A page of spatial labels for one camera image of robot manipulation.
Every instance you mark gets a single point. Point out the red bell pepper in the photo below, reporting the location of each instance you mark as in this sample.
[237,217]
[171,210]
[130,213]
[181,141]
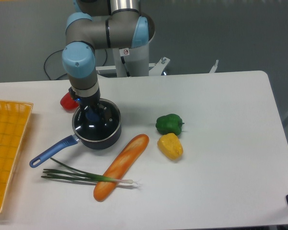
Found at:
[68,103]

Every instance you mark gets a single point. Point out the green bell pepper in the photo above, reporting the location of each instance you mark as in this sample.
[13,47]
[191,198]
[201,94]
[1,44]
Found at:
[171,123]

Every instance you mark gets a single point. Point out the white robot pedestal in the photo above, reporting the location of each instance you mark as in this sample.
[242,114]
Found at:
[136,63]

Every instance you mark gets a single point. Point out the yellow woven basket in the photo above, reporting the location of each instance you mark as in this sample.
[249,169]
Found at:
[14,117]

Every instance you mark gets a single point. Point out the dark saucepan blue handle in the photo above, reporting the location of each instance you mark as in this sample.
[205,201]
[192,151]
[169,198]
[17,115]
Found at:
[64,143]

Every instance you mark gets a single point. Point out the white pedestal base frame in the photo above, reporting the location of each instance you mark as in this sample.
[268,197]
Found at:
[155,69]

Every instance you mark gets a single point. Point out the orange baguette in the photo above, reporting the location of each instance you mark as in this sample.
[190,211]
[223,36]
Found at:
[128,156]

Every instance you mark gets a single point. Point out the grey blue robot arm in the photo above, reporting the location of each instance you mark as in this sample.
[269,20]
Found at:
[102,24]

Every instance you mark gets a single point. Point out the yellow bell pepper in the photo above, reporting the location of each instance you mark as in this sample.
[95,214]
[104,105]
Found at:
[170,146]

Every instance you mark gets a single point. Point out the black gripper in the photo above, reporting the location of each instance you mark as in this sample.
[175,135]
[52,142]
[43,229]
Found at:
[90,98]

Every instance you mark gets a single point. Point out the glass lid blue knob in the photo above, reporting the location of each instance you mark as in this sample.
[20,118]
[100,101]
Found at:
[87,125]

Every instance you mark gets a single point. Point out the green spring onion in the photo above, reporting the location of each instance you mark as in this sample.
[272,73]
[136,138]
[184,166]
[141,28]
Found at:
[86,176]

